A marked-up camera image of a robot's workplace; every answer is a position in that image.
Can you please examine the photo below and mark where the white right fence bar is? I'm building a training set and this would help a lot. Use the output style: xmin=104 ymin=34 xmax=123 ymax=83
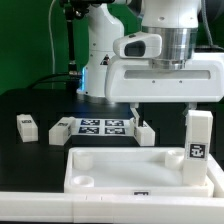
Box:
xmin=207 ymin=155 xmax=224 ymax=198

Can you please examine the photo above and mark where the black cable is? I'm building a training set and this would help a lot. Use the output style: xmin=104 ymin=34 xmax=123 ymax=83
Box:
xmin=26 ymin=73 xmax=81 ymax=90

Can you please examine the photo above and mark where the black camera stand pole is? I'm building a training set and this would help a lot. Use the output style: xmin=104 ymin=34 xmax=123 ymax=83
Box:
xmin=59 ymin=0 xmax=90 ymax=76

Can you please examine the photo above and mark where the white cable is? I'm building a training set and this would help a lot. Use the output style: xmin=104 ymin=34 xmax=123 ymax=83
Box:
xmin=48 ymin=0 xmax=58 ymax=90

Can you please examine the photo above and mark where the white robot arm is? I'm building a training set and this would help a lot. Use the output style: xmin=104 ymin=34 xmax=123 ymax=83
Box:
xmin=77 ymin=0 xmax=224 ymax=106

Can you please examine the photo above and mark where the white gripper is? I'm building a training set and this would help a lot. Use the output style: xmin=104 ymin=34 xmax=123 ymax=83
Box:
xmin=105 ymin=53 xmax=224 ymax=127

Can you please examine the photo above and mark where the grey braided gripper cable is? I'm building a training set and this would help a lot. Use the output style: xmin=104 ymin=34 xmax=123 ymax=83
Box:
xmin=199 ymin=0 xmax=224 ymax=51

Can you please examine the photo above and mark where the white fence bar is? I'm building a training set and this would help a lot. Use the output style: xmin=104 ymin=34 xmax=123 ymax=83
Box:
xmin=0 ymin=192 xmax=224 ymax=224
xmin=207 ymin=155 xmax=224 ymax=198

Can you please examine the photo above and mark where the fiducial marker sheet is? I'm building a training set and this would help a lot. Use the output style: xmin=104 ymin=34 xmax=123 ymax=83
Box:
xmin=72 ymin=118 xmax=133 ymax=136

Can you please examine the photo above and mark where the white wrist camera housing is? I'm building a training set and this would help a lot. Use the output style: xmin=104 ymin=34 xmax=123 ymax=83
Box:
xmin=113 ymin=32 xmax=162 ymax=59

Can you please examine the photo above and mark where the white front fence bar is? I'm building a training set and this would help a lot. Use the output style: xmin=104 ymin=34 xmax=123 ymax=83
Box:
xmin=0 ymin=192 xmax=224 ymax=224

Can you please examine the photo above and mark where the white desk top tray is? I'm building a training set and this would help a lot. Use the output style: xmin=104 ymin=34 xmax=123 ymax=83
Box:
xmin=64 ymin=147 xmax=214 ymax=197

